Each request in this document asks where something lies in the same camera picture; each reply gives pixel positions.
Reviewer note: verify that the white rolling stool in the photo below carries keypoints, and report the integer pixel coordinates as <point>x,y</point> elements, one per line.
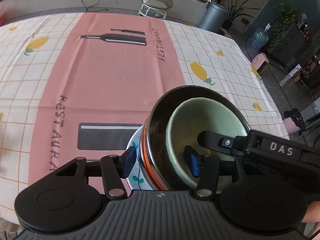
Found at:
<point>155,8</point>

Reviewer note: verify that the grey trash can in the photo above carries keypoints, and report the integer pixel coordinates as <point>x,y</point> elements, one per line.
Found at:
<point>214,17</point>

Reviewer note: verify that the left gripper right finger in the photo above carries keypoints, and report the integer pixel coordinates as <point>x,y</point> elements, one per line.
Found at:
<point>204,167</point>

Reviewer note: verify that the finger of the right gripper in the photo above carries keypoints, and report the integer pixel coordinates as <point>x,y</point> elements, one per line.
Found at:
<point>223,144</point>

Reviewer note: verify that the white painted fruit plate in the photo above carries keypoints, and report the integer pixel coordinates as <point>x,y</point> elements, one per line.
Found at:
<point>136,180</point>

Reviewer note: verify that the blue water jug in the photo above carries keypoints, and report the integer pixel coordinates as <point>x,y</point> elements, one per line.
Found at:
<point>259,38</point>

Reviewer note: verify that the person right hand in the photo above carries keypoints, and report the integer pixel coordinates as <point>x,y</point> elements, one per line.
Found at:
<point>313,213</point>

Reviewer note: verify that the lemon checkered tablecloth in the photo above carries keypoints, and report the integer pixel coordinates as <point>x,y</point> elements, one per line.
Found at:
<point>80,84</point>

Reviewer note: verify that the green ceramic bowl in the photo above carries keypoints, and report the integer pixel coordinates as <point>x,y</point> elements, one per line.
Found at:
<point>208,126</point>

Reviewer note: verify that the pink small heater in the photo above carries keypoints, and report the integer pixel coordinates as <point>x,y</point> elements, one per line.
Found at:
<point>260,62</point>

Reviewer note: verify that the potted floor plant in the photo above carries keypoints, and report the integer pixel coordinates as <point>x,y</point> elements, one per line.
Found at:
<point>235,10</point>

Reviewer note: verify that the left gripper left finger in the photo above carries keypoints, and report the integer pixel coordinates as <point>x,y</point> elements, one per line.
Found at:
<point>114,168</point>

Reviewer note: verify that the pink bin with bag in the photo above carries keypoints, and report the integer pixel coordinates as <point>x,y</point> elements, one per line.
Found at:
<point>294,121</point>

